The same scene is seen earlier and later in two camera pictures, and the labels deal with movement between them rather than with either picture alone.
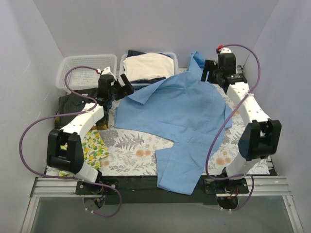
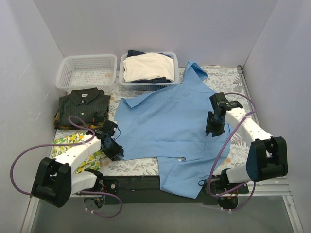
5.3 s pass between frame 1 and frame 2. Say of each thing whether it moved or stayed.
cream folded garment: stayed
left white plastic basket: stayed
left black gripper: moved
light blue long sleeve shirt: moved
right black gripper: moved
